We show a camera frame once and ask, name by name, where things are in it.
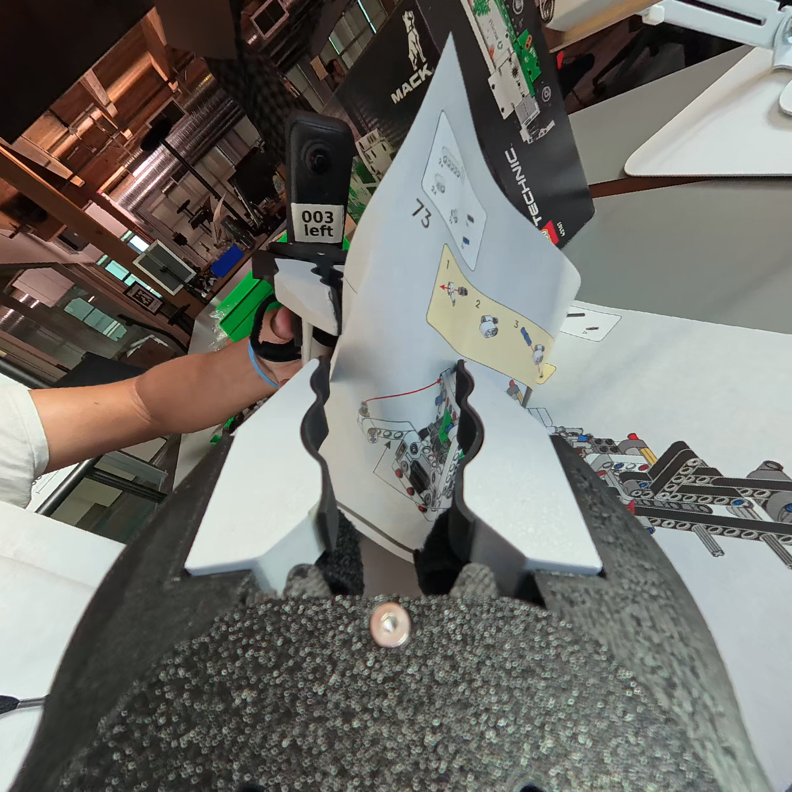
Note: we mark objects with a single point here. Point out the fiducial marker sign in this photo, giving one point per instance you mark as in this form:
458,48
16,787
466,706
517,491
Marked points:
143,297

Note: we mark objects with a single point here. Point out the blue wrist band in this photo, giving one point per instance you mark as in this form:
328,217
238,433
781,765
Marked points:
257,365

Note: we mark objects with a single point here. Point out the small blue storage bin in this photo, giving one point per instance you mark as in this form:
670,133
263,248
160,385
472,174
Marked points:
226,260

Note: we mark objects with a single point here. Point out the person's left hand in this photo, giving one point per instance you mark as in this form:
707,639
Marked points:
284,325

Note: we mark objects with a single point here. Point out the white monitor stand base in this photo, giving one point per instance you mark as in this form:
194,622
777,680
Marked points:
711,136

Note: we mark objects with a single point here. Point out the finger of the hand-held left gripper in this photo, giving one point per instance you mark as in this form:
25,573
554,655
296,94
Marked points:
303,297

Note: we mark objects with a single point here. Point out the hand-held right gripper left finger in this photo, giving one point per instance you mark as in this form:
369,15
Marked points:
260,495

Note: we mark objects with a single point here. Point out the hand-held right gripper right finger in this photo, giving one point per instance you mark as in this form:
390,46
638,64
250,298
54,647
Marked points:
532,495

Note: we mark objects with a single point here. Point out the person's white shirt torso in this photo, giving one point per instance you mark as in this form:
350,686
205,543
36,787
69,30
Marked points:
25,445

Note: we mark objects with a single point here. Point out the whiteboard on stand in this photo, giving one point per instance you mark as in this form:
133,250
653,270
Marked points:
164,266

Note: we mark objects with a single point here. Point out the lego set box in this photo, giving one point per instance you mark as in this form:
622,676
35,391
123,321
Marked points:
544,154

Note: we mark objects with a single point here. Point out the green plastic bin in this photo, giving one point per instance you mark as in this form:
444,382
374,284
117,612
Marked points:
241,303

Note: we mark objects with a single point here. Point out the lego instruction booklet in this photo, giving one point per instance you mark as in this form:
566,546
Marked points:
402,278

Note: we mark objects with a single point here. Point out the person's left forearm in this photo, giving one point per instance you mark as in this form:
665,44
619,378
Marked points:
154,402

